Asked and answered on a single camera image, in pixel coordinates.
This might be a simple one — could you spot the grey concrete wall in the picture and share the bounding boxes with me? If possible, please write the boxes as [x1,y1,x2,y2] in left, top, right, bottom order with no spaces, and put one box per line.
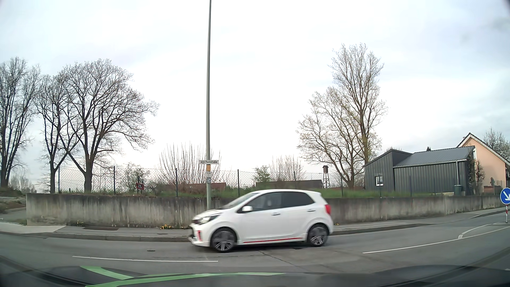
[26,193,503,228]

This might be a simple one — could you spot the road markings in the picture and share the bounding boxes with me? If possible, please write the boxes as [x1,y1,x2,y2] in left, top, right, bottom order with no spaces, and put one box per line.
[73,222,510,263]

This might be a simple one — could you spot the tall bare pale tree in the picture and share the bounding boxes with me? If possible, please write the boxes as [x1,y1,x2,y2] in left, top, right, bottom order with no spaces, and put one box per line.
[296,43,388,189]

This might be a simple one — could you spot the salmon house with white trim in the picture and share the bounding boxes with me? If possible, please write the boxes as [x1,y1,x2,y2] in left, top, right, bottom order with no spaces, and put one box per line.
[457,133,510,195]

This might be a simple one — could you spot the white small car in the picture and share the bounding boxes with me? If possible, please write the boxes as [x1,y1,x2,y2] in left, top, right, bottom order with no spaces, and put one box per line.
[189,189,334,253]

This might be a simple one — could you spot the blue round arrow sign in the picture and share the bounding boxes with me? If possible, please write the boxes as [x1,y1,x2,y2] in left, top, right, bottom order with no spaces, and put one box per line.
[500,187,510,224]

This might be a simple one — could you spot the tall grey lamp post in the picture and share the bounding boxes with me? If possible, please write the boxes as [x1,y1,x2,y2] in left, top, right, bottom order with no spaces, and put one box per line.
[198,0,220,210]

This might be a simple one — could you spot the low brown building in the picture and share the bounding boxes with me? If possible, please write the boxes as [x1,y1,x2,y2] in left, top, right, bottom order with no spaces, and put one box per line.
[255,179,324,190]
[163,182,228,193]

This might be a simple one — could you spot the dark grey metal building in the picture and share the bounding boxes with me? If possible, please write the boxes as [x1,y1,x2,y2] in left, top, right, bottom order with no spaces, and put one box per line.
[363,146,476,196]

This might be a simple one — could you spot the large bare tree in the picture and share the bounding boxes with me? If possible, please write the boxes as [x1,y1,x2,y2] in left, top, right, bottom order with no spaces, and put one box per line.
[59,59,159,194]
[0,57,41,190]
[35,73,76,194]

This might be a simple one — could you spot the grass field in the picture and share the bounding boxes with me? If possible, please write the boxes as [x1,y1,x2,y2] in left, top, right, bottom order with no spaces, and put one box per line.
[60,187,439,199]

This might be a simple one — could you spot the bare bush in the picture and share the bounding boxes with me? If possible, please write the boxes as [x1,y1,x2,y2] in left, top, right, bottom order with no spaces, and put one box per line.
[156,143,224,186]

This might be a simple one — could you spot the grey paved pavement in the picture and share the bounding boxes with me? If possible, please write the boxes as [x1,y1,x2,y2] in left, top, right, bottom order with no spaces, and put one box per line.
[0,206,510,243]

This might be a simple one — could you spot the car's own bonnet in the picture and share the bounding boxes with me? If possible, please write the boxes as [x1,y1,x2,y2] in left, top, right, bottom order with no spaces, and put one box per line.
[0,255,510,287]

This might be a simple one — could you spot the grey asphalt road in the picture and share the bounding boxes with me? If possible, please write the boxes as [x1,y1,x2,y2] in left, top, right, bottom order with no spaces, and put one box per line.
[0,211,510,276]

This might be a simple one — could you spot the wire mesh fence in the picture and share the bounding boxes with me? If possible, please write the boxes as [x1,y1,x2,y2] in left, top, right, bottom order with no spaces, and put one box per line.
[56,165,415,197]

